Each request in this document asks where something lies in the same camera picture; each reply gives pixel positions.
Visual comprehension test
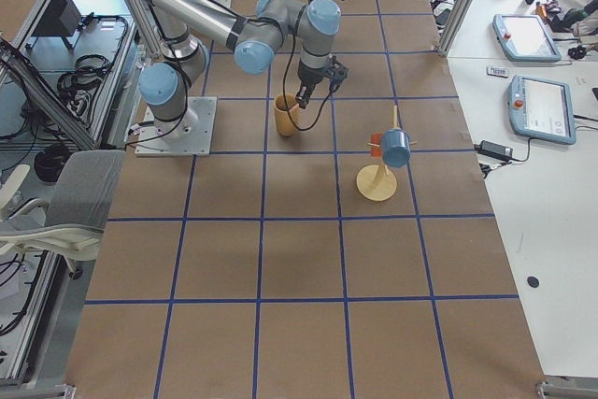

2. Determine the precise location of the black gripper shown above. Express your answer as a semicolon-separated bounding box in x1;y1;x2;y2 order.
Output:
296;62;324;109

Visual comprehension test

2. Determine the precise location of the bamboo cylinder holder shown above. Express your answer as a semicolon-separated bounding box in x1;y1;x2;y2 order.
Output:
274;93;299;137

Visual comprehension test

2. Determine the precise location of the orange mug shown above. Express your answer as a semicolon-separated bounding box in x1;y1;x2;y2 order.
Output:
368;133;383;158

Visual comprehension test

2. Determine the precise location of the dark blue mug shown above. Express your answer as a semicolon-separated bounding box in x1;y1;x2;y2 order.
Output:
379;128;411;168

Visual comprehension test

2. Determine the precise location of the wooden mug tree stand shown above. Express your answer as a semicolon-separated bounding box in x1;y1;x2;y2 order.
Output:
356;106;417;202

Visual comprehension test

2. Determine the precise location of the black power adapter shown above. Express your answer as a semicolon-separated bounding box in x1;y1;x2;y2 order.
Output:
474;140;513;162

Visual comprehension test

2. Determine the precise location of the teach pendant far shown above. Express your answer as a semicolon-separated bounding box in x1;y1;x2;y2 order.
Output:
492;14;562;63

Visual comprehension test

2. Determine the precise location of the teach pendant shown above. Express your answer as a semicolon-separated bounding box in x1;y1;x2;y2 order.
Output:
507;75;577;145
492;14;562;63

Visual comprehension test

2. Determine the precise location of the teach pendant near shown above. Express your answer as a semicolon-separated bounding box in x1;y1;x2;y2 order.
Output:
507;75;577;145

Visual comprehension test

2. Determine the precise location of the grey office chair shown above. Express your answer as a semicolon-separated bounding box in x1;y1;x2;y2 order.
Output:
1;150;125;279

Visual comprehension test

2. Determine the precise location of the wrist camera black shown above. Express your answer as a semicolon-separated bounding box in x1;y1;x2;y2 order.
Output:
322;55;349;93

